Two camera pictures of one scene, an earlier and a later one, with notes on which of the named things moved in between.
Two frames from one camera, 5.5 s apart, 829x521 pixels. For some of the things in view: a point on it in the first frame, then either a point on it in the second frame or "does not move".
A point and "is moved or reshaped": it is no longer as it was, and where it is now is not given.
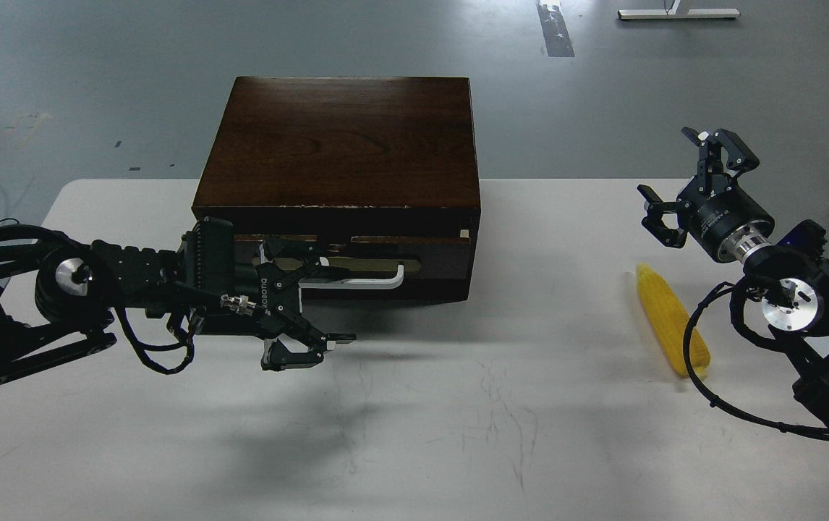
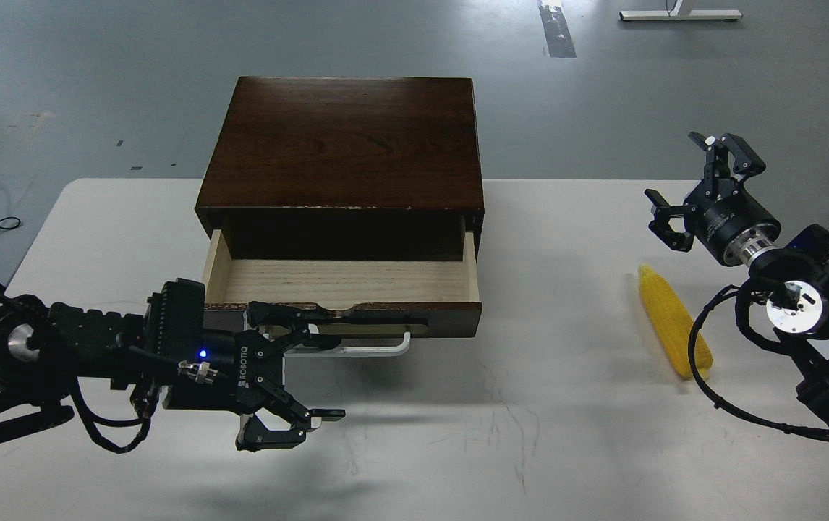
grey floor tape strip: x=555 y=32 does not move
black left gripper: x=277 y=307 to x=221 y=370
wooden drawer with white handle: x=430 y=266 is moved or reshaped
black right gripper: x=710 y=216 does not move
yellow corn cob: x=669 y=318 does not move
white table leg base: x=674 y=13 does not move
